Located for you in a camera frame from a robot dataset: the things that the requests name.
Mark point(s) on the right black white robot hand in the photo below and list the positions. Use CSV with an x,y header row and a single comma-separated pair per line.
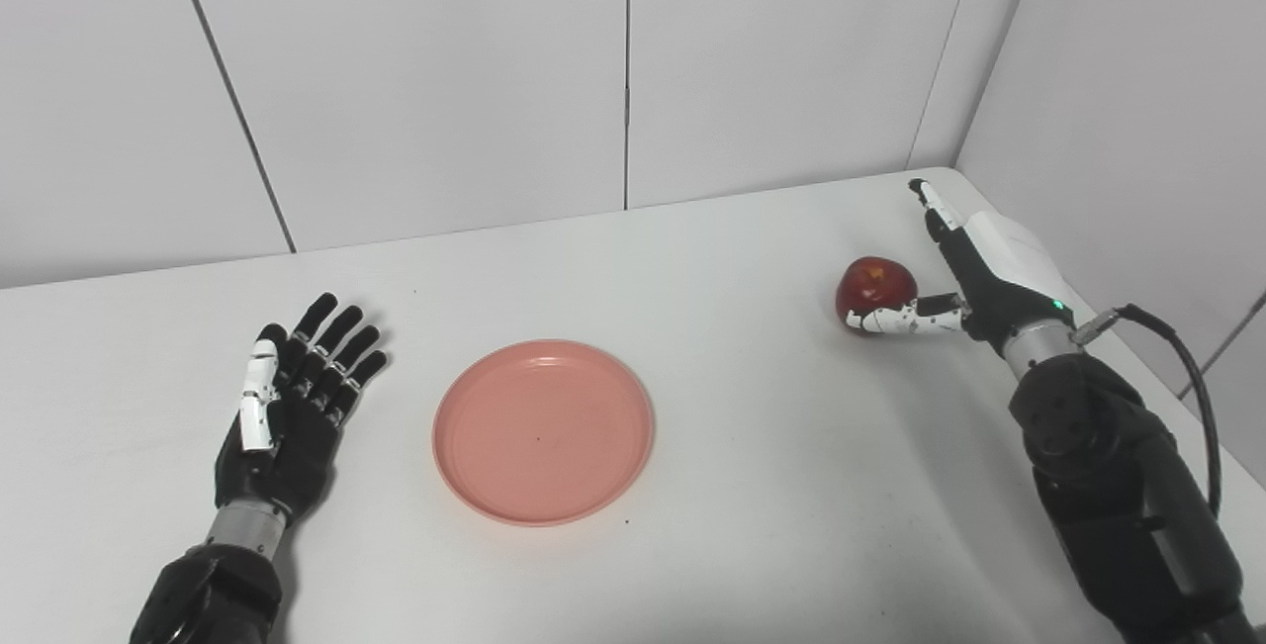
x,y
1004,298

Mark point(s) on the pink plastic plate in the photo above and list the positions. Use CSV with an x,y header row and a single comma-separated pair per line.
x,y
544,431

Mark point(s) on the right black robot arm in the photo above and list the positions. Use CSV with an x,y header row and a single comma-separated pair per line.
x,y
1118,486

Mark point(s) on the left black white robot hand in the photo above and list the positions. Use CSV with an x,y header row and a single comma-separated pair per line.
x,y
297,446

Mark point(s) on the red apple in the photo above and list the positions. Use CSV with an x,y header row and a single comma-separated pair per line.
x,y
875,283

